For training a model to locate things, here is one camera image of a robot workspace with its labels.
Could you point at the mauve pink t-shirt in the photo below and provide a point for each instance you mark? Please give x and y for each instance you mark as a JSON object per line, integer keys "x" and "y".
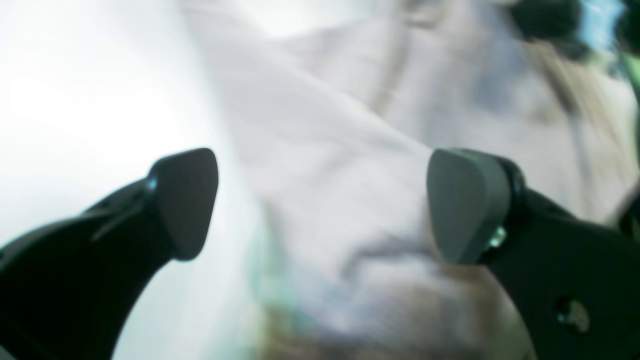
{"x": 333, "y": 133}

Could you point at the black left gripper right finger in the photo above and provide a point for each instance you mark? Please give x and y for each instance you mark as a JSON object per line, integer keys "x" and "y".
{"x": 575, "y": 284}

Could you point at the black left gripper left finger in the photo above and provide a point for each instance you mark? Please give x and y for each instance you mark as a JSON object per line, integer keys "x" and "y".
{"x": 67, "y": 288}

